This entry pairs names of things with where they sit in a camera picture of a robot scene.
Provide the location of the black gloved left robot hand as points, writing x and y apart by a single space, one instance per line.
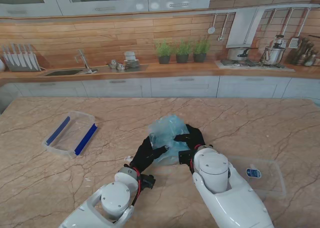
145 157

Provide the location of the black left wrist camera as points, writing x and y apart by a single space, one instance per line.
148 181

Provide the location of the clear plastic lid blue label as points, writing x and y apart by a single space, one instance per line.
270 185

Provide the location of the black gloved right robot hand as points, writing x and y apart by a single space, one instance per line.
195 139

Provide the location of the printed kitchen backdrop banner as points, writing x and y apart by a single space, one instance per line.
100 37

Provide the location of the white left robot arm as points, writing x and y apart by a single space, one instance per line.
115 200

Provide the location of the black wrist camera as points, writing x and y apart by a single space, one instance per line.
148 181
185 157

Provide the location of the clear bubble film sheet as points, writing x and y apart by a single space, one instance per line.
167 132

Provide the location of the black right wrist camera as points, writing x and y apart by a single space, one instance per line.
185 157

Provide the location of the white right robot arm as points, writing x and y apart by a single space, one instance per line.
215 168

